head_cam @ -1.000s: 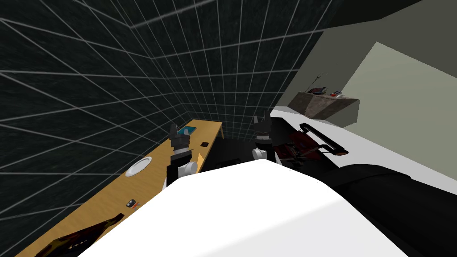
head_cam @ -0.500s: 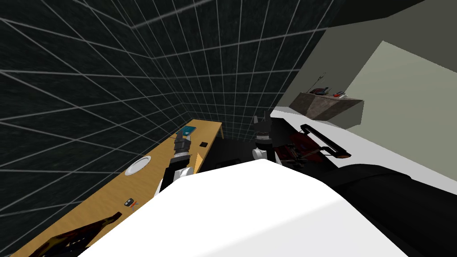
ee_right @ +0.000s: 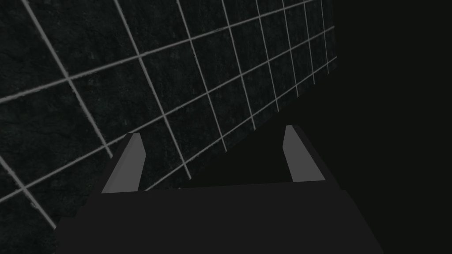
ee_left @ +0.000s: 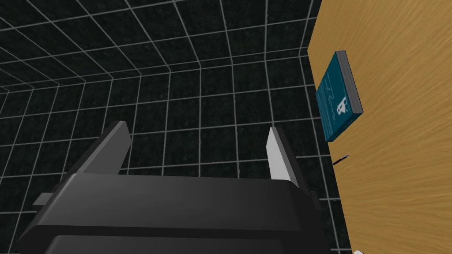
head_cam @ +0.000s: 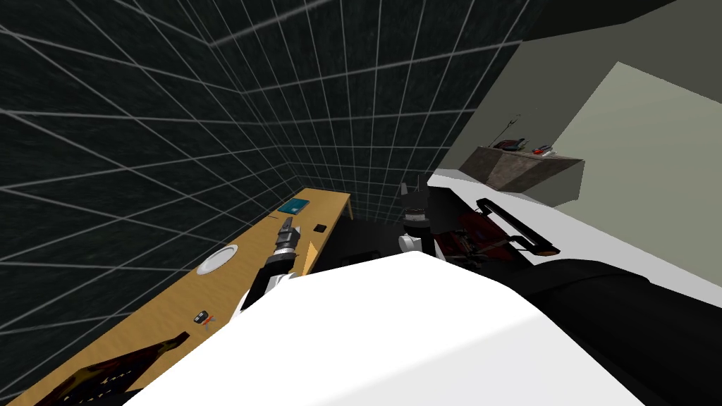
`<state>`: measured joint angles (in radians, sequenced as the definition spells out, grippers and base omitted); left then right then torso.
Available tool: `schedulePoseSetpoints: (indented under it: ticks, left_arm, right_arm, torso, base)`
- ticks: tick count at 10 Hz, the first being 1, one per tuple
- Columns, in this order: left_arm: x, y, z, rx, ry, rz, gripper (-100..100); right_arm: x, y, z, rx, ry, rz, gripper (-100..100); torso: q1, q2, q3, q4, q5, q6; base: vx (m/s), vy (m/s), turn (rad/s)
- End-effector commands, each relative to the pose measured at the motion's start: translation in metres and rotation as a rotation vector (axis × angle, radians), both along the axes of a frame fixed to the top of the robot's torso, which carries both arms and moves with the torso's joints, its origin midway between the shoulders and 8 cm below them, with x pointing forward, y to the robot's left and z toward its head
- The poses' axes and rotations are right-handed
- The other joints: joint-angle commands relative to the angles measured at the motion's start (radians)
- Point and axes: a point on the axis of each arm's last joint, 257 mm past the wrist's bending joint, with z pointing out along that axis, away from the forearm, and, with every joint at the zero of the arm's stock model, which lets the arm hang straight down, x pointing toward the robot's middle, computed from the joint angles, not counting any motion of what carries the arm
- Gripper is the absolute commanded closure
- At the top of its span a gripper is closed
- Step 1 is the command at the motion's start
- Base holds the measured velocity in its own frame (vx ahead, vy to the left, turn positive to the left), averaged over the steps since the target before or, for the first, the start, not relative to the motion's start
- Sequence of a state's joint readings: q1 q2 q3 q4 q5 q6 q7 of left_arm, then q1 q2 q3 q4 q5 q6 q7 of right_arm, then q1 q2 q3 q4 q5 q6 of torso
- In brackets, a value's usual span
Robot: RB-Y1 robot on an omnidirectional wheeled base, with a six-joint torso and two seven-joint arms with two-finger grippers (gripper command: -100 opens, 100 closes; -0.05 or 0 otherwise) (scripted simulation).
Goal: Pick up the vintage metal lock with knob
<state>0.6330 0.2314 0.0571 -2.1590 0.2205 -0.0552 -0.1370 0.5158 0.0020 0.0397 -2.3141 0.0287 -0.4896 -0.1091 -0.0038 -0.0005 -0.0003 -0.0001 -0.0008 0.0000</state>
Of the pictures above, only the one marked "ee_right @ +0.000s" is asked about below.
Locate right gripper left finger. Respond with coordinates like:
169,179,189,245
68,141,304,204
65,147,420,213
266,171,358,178
92,132,147,194

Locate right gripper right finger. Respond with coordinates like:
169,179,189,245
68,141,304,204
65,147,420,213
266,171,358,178
282,124,342,191

